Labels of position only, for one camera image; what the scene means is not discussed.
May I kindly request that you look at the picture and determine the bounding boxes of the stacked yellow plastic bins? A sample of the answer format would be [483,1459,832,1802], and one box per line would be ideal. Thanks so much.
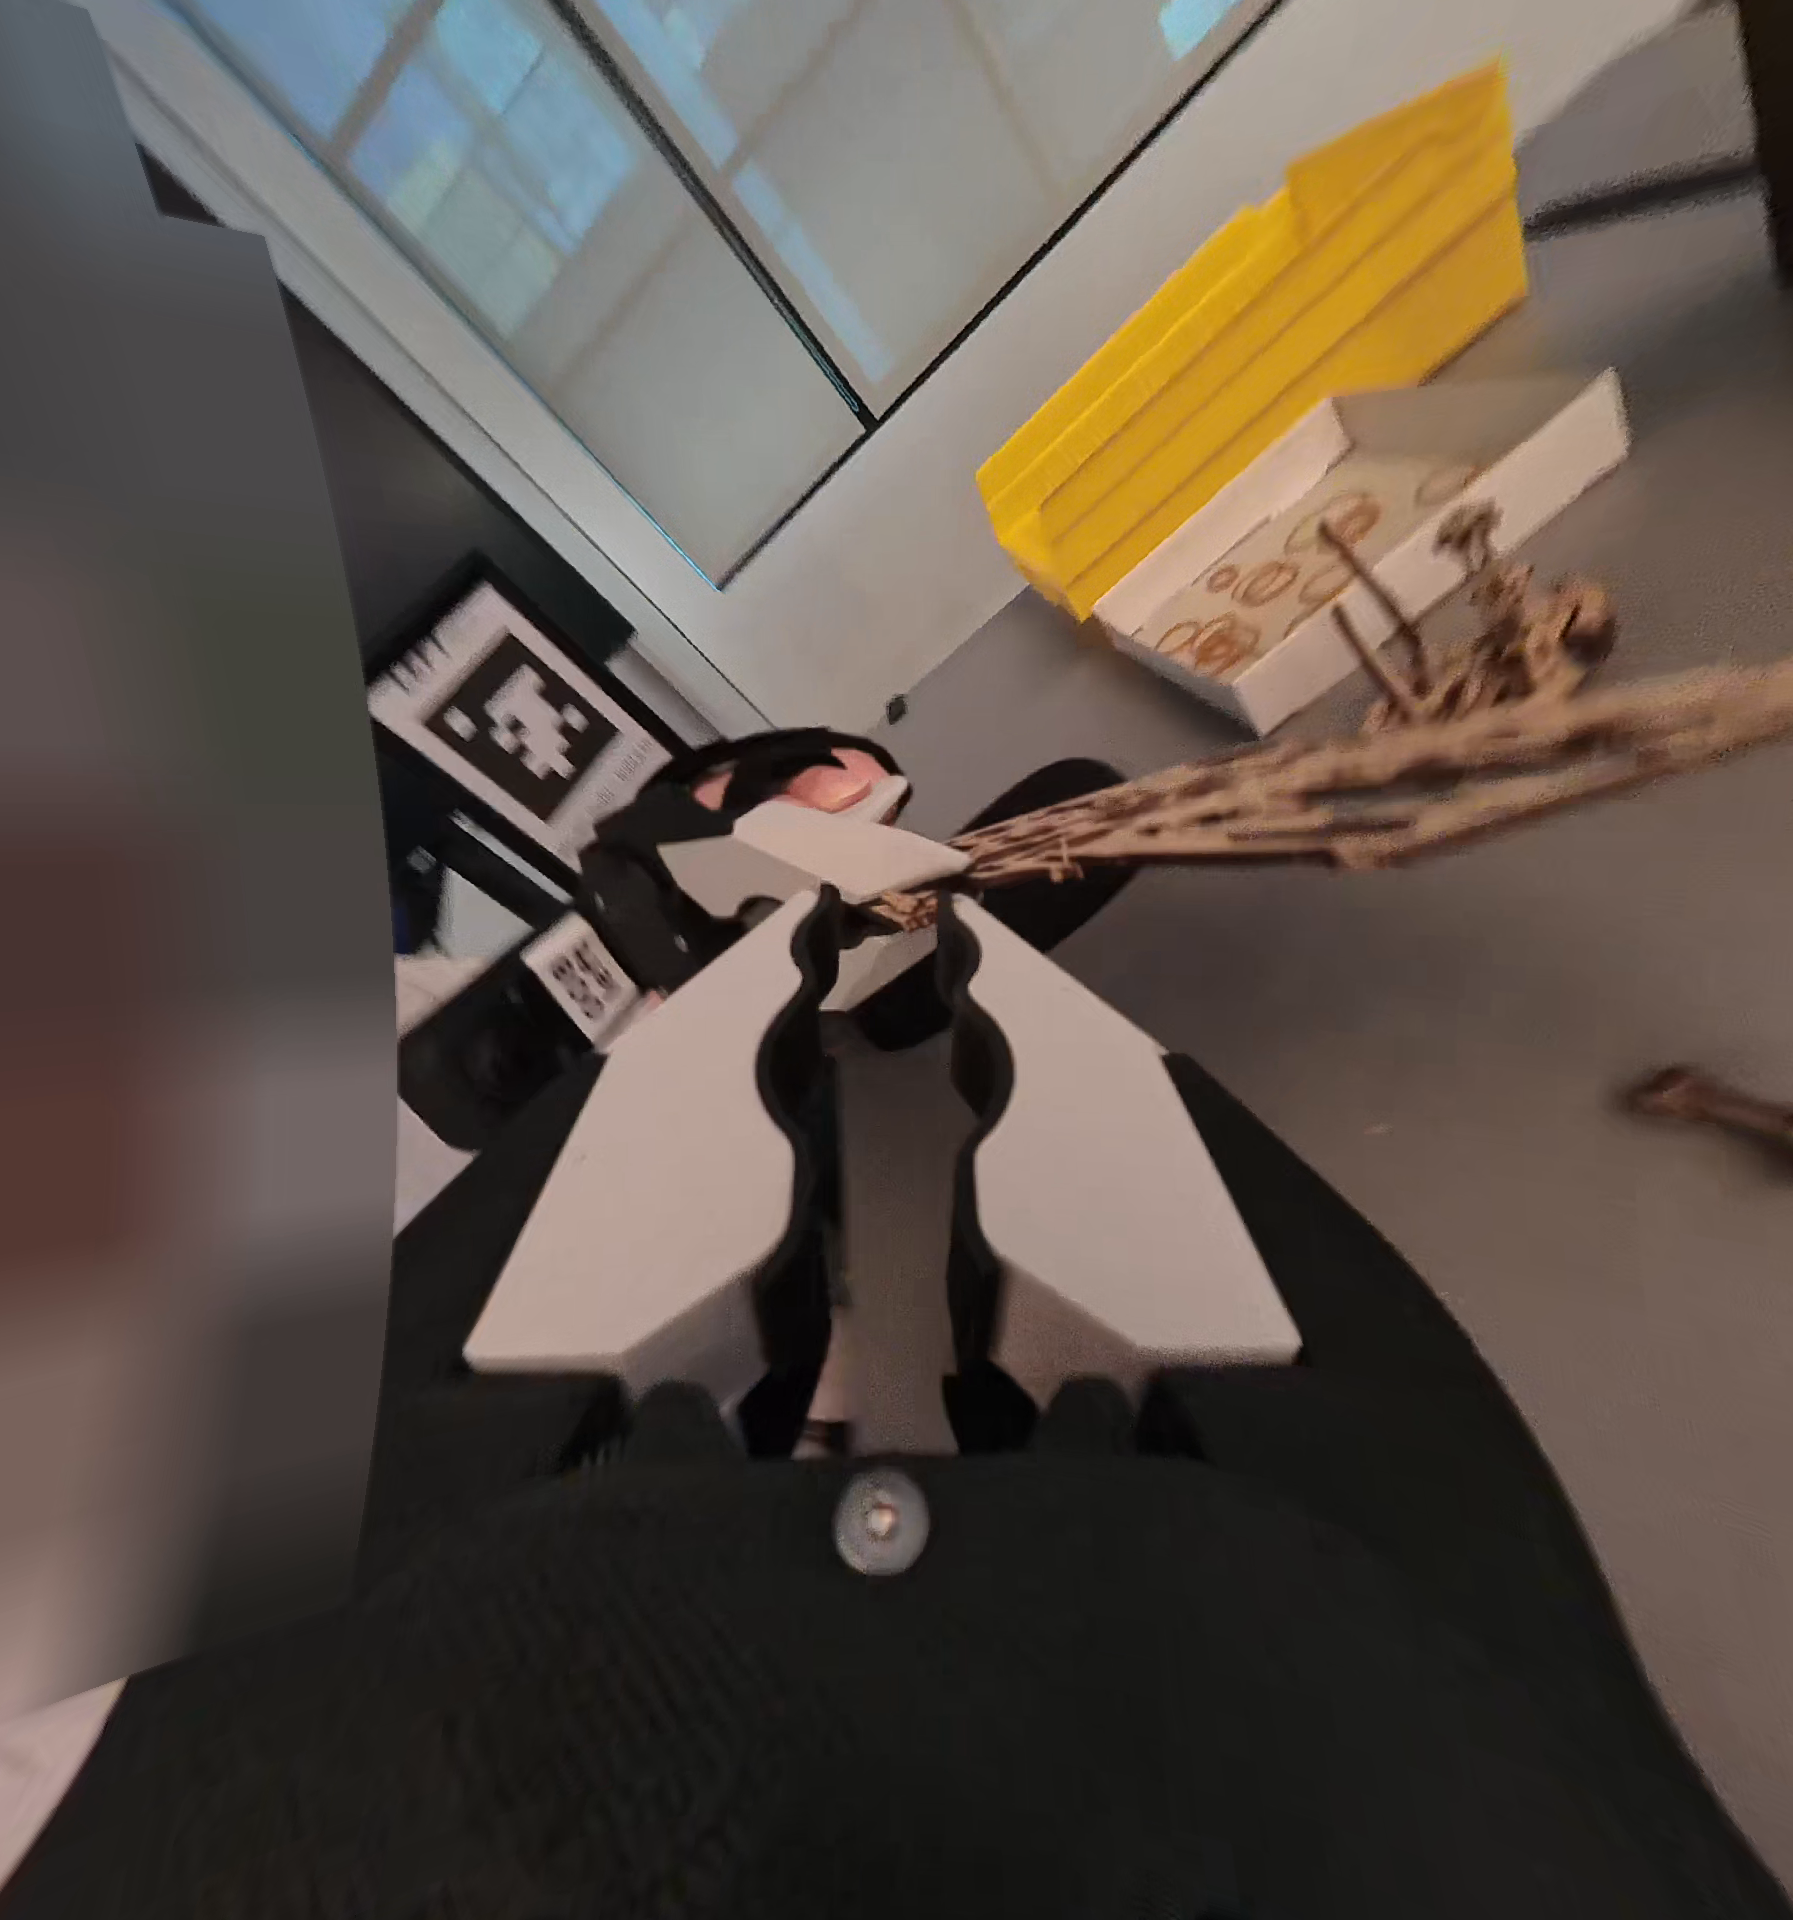
[974,56,1532,623]

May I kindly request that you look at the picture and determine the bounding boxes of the laser-cut plywood parts sheet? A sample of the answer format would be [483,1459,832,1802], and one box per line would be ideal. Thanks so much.
[867,642,1793,938]

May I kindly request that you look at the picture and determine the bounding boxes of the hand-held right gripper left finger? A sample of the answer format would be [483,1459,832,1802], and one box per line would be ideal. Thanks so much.
[463,881,846,1456]

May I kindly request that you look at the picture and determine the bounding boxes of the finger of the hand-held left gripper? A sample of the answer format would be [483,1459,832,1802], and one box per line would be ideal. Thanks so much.
[656,807,977,921]
[833,919,940,1013]

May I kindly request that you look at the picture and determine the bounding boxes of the pile of tan rubber bands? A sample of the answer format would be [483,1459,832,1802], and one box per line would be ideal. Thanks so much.
[1152,461,1490,677]

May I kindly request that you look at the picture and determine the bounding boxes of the assembled wooden mechanical model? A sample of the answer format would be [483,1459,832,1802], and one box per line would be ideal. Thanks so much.
[1323,502,1620,739]

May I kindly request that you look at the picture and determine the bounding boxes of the white cardboard box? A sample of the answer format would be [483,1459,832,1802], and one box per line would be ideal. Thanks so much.
[1097,368,1634,739]

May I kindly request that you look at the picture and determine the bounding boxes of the person's left hand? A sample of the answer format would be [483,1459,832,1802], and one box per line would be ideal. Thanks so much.
[687,746,911,818]

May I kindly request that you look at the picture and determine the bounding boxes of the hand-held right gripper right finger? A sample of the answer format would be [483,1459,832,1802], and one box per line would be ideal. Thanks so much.
[933,892,1307,1454]

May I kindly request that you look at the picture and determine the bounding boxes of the small wooden linkage assembly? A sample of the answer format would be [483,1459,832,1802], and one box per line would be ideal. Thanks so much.
[1629,1062,1793,1185]

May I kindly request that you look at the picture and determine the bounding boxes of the large glass window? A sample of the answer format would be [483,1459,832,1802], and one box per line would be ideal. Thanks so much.
[161,0,1274,589]

